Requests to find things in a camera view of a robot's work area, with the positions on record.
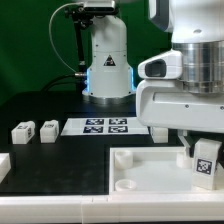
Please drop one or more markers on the white tag base sheet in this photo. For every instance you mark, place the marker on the white tag base sheet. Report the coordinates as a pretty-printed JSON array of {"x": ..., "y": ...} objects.
[{"x": 103, "y": 126}]

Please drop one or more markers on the black camera on stand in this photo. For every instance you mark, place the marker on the black camera on stand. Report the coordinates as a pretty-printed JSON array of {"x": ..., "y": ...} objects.
[{"x": 89, "y": 8}]

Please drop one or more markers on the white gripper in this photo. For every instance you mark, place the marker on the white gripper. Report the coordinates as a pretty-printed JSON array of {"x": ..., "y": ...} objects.
[{"x": 161, "y": 100}]

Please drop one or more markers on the white square tabletop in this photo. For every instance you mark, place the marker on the white square tabletop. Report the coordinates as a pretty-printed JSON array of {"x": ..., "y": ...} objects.
[{"x": 151, "y": 170}]

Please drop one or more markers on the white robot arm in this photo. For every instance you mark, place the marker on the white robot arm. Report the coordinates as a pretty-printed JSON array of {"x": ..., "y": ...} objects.
[{"x": 184, "y": 87}]

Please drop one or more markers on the white obstacle fence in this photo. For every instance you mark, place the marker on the white obstacle fence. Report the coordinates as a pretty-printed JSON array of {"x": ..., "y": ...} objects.
[{"x": 113, "y": 208}]

